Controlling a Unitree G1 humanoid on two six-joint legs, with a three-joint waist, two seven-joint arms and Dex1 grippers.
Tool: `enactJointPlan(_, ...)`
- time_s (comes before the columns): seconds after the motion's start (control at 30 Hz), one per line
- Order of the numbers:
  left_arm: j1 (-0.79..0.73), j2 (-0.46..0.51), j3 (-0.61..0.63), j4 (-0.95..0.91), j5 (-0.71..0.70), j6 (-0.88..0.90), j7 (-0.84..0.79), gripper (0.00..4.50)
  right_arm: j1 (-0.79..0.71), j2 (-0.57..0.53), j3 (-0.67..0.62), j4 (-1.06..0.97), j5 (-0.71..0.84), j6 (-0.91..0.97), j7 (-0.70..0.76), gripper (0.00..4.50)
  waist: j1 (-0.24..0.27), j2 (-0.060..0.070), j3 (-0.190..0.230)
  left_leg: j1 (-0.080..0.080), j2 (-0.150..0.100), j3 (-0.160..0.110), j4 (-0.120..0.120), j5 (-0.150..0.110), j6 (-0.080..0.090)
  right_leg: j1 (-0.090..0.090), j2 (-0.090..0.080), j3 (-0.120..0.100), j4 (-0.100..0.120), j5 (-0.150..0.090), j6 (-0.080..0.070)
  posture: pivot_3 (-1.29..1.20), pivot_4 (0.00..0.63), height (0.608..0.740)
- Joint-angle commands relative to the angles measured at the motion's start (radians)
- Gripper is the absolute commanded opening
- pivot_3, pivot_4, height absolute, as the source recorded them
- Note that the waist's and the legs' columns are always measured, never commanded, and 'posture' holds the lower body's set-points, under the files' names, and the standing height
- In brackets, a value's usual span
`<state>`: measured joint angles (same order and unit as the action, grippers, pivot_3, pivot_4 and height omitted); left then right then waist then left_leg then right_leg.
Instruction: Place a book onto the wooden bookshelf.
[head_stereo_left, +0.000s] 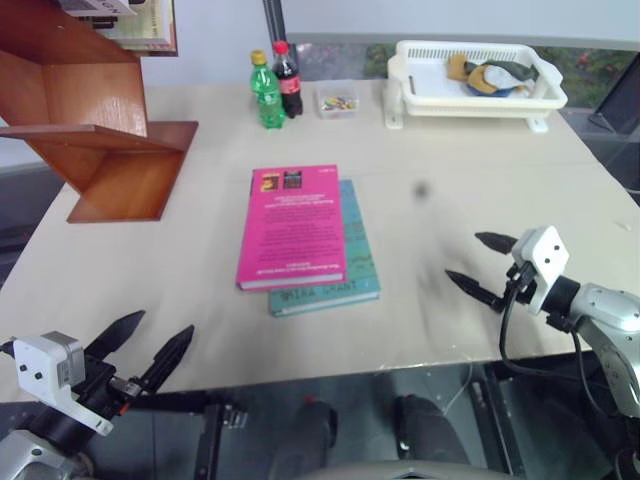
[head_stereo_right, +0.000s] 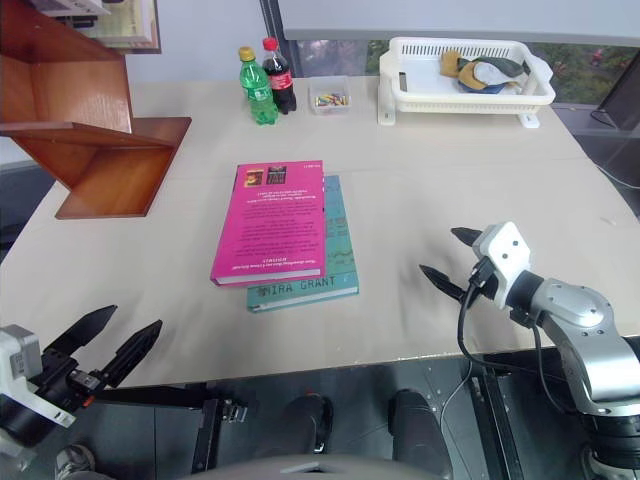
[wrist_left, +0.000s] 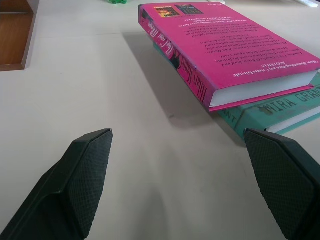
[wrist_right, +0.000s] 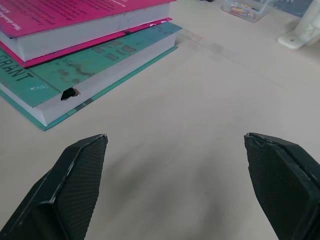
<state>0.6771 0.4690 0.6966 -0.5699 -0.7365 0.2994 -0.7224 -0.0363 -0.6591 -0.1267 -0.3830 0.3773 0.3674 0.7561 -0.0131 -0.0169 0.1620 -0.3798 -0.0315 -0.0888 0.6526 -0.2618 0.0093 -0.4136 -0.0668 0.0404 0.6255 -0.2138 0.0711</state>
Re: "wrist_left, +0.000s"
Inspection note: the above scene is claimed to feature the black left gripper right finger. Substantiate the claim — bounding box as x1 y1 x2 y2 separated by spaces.
243 128 320 240

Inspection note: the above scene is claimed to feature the wooden tray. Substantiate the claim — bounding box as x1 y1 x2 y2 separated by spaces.
0 0 40 73

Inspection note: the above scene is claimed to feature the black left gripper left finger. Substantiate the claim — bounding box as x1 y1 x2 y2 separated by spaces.
0 128 114 240

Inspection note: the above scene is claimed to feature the pink hardcover book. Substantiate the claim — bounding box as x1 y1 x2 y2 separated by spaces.
137 1 320 113

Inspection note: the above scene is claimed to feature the teal paperback book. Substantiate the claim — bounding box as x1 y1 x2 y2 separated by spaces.
151 41 320 140

